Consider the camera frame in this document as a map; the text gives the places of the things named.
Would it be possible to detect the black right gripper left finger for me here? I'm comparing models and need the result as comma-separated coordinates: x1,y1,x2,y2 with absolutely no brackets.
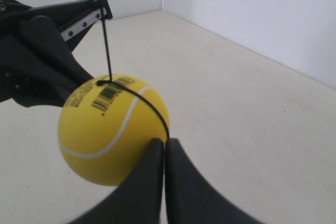
70,138,164,224

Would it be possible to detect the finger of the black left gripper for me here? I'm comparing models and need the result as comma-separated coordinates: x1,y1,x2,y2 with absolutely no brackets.
20,15,93,86
1,35,78,108

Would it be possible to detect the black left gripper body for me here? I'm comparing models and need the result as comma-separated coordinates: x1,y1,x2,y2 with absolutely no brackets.
1,0,113,64

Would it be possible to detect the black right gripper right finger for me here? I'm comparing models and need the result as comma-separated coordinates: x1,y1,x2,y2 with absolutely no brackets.
165,138,260,223

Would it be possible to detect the yellow tennis ball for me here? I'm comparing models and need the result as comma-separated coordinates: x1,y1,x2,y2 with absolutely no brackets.
57,74,170,186

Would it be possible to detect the black hanging string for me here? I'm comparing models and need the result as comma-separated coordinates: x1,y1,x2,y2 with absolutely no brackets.
94,0,113,83

